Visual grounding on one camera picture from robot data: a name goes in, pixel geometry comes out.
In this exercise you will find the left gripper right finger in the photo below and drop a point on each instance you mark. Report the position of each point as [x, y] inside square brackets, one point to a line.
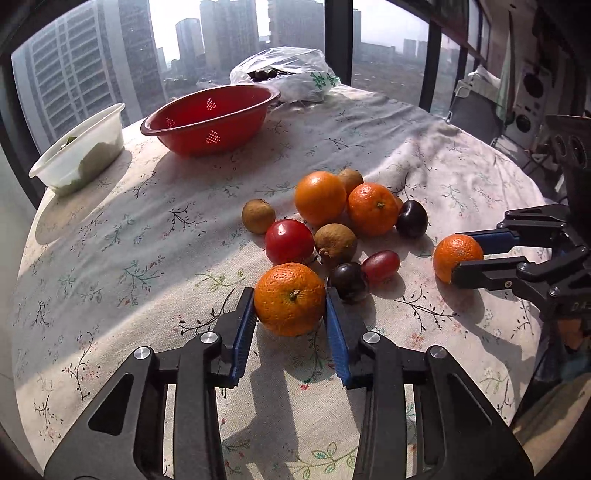
[459, 433]

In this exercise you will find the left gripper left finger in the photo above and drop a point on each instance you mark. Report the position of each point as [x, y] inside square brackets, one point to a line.
[120, 433]

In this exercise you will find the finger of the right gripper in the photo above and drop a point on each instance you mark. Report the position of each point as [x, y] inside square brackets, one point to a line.
[491, 274]
[496, 241]

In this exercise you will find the small mandarin front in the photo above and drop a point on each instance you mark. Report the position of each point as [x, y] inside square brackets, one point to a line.
[452, 251]

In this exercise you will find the small mandarin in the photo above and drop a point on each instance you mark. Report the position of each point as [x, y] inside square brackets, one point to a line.
[452, 251]
[290, 299]

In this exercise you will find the dark plum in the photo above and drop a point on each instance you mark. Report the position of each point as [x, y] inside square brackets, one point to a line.
[350, 281]
[412, 221]

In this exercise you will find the kiwi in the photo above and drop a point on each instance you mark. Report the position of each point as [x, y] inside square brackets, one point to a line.
[335, 244]
[258, 216]
[351, 179]

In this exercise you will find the large smooth orange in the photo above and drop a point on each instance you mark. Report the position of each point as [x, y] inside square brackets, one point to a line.
[320, 198]

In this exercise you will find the red tomato large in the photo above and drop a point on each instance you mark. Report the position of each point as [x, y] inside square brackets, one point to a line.
[289, 241]

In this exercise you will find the right operator hand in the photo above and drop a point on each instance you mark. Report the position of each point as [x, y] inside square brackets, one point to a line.
[570, 333]

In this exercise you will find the white washing machine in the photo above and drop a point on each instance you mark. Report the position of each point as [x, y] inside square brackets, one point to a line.
[533, 88]

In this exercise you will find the large mandarin with stem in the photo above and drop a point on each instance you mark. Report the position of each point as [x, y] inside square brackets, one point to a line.
[373, 209]

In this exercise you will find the black folding chair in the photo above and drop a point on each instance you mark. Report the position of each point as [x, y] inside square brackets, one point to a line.
[474, 113]

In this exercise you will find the floral tablecloth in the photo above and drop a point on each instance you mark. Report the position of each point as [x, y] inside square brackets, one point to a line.
[158, 250]

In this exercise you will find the plastic bag of plums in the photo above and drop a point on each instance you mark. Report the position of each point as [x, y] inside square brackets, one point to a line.
[298, 73]

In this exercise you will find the white plastic basin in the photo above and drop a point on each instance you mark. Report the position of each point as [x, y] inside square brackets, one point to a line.
[99, 142]

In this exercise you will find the red plastic colander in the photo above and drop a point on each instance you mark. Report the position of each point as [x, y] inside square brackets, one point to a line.
[211, 121]

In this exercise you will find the green leafy vegetables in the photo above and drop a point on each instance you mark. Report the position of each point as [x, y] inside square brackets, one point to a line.
[68, 141]

